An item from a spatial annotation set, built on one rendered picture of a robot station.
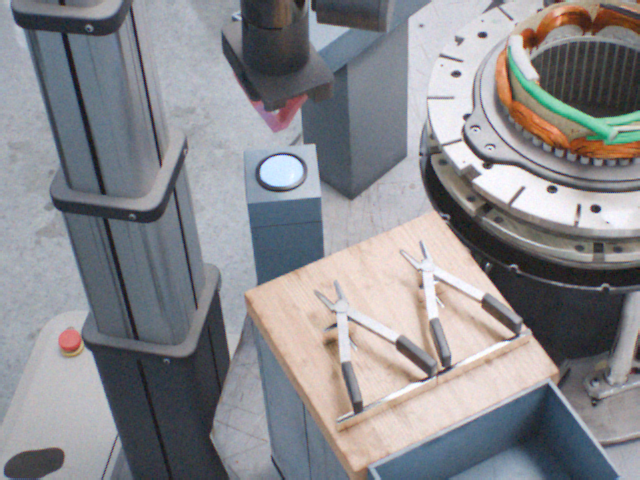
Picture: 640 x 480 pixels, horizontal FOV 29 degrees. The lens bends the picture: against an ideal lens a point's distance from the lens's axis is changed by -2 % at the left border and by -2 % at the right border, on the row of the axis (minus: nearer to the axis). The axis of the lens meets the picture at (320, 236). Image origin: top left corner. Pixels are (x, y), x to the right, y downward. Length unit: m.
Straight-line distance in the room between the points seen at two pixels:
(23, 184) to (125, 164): 1.39
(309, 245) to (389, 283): 0.18
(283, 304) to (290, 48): 0.21
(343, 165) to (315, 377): 0.51
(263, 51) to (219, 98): 1.74
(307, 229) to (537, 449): 0.32
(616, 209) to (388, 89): 0.43
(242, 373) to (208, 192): 1.26
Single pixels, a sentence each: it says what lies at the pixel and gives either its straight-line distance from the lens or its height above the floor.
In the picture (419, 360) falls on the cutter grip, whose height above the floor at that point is 1.09.
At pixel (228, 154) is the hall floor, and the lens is 2.68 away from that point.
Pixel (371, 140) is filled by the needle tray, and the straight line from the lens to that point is 1.49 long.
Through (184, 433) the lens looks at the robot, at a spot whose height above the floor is 0.47.
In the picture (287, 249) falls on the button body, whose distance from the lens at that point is 1.25.
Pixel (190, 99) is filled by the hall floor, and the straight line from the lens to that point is 2.82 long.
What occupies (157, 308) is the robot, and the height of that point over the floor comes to 0.74.
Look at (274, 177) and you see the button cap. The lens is 1.21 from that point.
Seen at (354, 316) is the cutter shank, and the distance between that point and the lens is 1.04.
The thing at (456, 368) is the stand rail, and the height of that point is 1.08.
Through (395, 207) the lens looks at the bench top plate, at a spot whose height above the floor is 0.78.
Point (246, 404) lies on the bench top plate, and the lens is 1.37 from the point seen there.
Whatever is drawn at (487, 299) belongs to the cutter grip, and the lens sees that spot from 1.04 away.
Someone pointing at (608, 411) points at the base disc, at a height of 0.80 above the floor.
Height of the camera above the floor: 1.92
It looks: 50 degrees down
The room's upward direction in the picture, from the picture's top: 4 degrees counter-clockwise
